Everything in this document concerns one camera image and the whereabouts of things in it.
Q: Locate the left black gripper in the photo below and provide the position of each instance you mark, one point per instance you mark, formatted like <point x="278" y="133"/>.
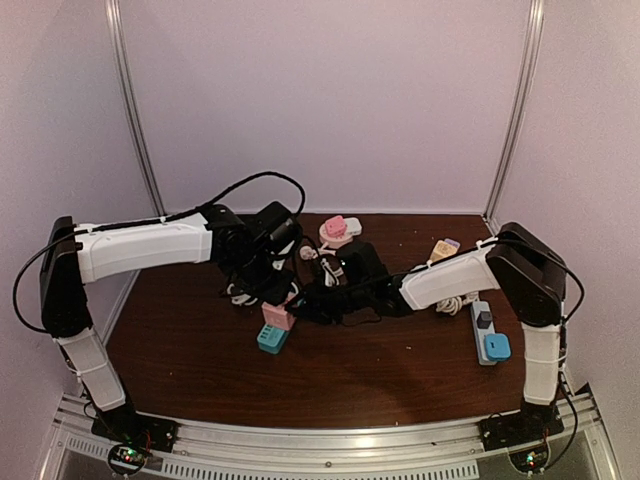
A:
<point x="276" y="296"/>

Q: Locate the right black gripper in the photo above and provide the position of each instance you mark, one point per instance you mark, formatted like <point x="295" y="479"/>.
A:
<point x="315" y="310"/>

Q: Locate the teal power strip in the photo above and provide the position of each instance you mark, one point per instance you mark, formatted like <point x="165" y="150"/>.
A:
<point x="271" y="339"/>

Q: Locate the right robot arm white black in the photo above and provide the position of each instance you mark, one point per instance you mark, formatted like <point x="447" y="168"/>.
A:
<point x="530" y="275"/>

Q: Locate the pink round socket base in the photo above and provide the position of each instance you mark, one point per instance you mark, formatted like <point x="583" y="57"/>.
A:
<point x="333" y="243"/>

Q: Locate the pink plug adapter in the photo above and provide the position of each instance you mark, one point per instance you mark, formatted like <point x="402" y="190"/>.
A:
<point x="335" y="227"/>

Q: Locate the blue charger plug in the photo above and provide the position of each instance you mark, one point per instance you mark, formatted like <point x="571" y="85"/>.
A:
<point x="497" y="347"/>

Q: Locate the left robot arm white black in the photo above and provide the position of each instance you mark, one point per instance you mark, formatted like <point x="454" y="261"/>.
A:
<point x="250" y="251"/>

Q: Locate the front aluminium rail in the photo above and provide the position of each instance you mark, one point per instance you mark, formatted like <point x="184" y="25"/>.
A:
<point x="203" y="450"/>

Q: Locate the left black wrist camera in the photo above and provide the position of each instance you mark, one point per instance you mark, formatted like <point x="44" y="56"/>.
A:
<point x="274" y="228"/>

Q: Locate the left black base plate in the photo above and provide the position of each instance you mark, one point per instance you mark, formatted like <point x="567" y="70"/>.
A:
<point x="132" y="428"/>

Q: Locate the beige cube socket adapter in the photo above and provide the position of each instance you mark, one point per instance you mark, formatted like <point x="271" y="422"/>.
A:
<point x="440" y="252"/>

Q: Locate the white plug adapter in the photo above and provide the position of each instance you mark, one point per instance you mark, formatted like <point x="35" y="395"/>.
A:
<point x="352" y="227"/>

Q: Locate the pink cube socket adapter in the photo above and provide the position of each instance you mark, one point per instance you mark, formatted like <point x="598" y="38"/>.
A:
<point x="277" y="316"/>

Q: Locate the right aluminium frame post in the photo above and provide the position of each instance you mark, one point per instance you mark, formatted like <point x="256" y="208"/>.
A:
<point x="528" y="64"/>

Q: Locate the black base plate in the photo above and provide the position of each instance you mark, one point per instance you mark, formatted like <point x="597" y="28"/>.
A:
<point x="132" y="428"/>
<point x="515" y="429"/>

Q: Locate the aluminium frame post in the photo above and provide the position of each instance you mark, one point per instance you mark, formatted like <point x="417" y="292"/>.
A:
<point x="131" y="108"/>
<point x="528" y="64"/>

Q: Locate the left aluminium frame post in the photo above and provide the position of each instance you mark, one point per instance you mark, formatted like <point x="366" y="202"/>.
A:
<point x="131" y="108"/>

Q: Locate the grey power strip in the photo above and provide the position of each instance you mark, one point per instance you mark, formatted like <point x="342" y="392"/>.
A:
<point x="479" y="335"/>

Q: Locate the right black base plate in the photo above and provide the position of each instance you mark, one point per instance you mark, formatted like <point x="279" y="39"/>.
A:
<point x="515" y="429"/>

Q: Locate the purple power strip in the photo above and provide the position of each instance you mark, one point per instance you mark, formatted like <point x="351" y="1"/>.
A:
<point x="452" y="245"/>

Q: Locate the black charger plug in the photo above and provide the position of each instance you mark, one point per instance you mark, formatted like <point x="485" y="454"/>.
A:
<point x="484" y="320"/>

